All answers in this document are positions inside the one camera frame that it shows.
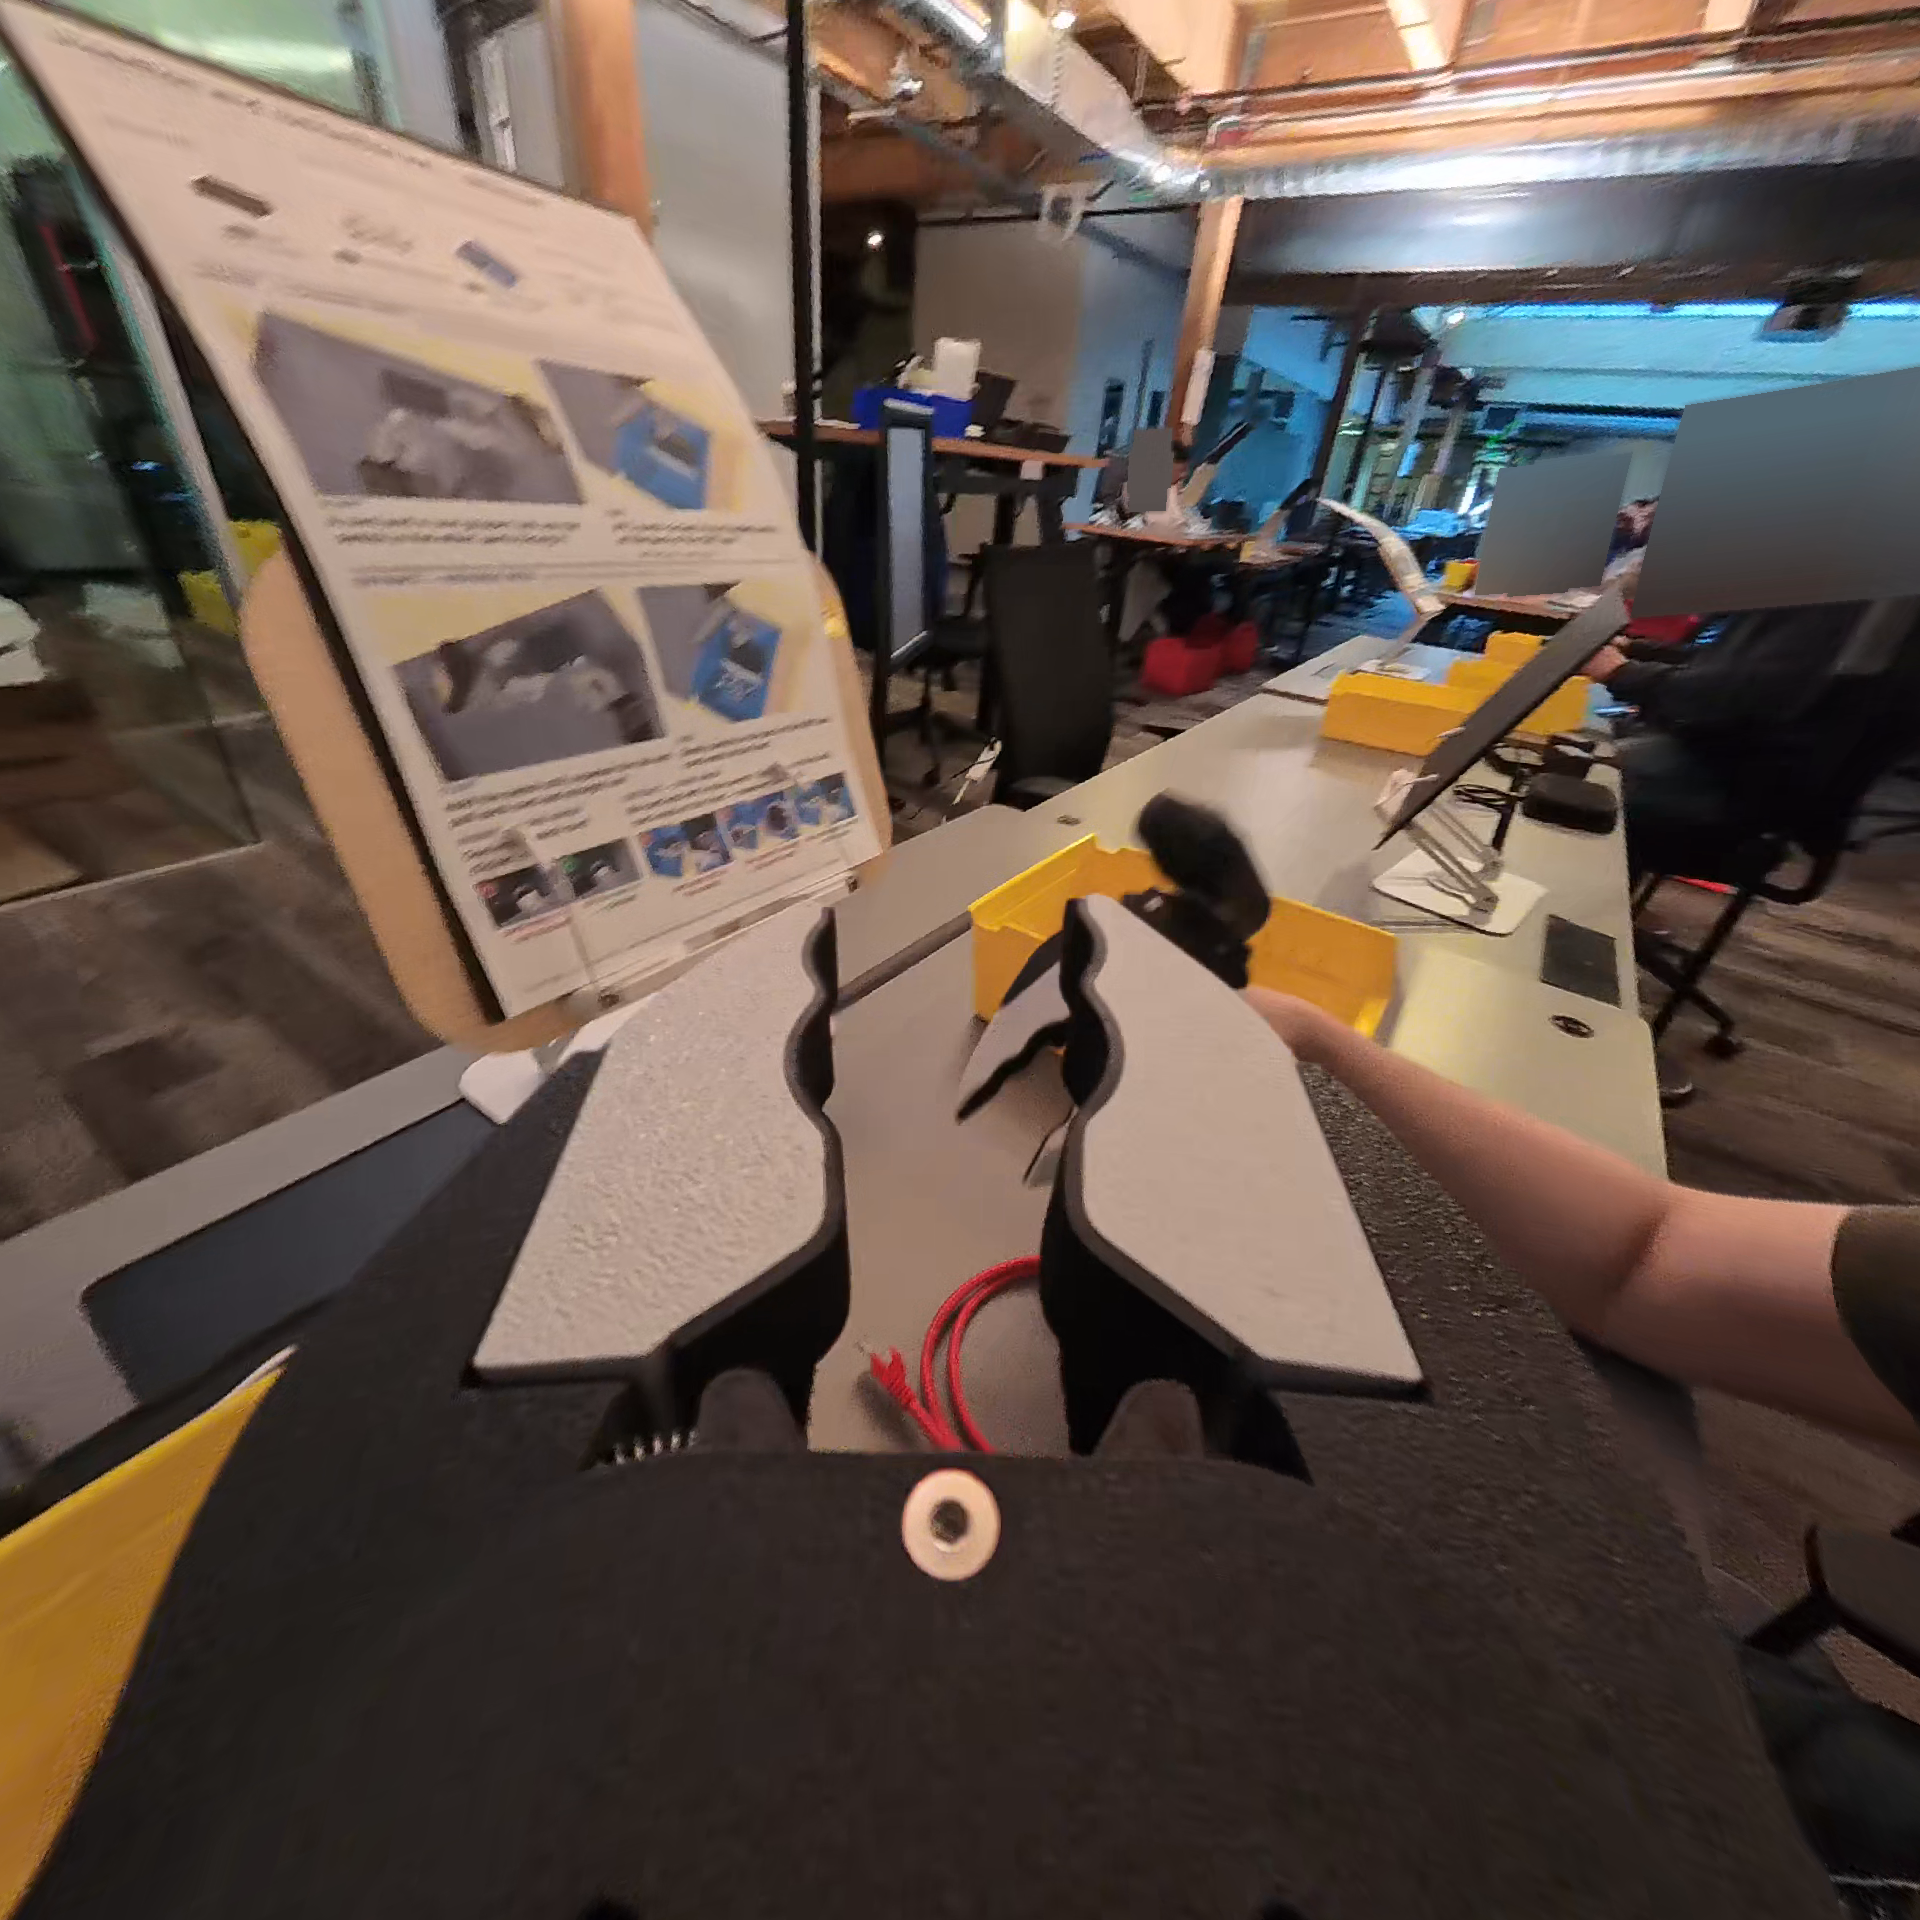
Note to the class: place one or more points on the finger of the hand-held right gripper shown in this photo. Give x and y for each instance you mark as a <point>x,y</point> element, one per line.
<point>1054,1147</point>
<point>1020,1049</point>

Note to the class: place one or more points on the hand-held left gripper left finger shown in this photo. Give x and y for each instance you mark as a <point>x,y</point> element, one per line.
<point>674,1184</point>

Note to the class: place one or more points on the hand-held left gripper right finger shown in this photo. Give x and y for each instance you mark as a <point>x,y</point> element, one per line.
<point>1243,1200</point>

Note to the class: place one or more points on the yellow plastic bin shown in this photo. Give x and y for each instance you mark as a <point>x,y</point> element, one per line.
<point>1559,705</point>
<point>1388,715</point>
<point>1512,650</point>
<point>90,1620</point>
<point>1319,944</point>

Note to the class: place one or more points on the person's right forearm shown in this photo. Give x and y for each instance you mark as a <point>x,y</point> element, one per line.
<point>1576,1213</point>

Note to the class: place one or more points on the red storage bin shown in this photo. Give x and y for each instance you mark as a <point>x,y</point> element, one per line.
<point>1233,645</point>
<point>1177,667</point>

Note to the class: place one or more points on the black office chair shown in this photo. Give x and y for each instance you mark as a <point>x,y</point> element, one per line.
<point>1049,674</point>
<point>1815,854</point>

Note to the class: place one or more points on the black document board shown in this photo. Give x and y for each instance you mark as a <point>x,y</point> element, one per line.
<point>1515,705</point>

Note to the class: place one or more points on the white sheet on stand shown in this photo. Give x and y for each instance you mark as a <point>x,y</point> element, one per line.
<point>1371,547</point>

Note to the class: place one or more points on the black textured armrest pad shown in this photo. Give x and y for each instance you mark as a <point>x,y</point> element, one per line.
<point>1572,804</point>

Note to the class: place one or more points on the black table plate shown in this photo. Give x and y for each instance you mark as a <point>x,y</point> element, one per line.
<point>1579,960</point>

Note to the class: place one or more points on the black flat panel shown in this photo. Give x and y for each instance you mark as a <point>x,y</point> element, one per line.
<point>270,1276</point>

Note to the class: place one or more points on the grey standing panel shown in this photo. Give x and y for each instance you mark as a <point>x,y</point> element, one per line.
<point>905,540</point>

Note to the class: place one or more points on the wooden standing desk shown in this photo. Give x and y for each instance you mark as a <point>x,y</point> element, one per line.
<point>974,450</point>

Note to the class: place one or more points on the blue plastic crate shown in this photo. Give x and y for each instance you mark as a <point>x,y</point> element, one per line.
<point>902,412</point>

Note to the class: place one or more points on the printed instruction sheet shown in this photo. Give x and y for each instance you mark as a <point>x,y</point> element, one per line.
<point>494,600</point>

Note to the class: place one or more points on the black metal pole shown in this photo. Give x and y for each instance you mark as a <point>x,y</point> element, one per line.
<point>802,299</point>

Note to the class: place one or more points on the metal ceiling duct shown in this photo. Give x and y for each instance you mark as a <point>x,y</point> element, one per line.
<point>1049,105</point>

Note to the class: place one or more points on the wooden post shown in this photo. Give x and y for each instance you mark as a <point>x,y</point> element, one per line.
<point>600,105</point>

